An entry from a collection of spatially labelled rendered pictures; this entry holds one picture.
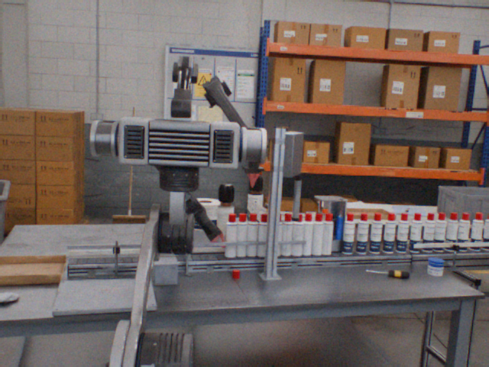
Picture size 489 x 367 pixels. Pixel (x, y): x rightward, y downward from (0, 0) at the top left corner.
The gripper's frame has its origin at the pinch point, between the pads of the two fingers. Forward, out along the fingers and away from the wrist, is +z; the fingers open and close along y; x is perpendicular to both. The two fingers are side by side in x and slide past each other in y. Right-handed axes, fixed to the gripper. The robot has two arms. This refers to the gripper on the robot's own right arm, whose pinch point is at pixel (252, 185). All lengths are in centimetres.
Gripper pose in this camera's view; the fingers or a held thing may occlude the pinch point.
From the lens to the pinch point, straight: 256.7
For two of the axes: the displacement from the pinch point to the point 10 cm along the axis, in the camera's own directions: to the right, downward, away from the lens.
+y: -9.7, -0.1, -2.6
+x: 2.6, 1.9, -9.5
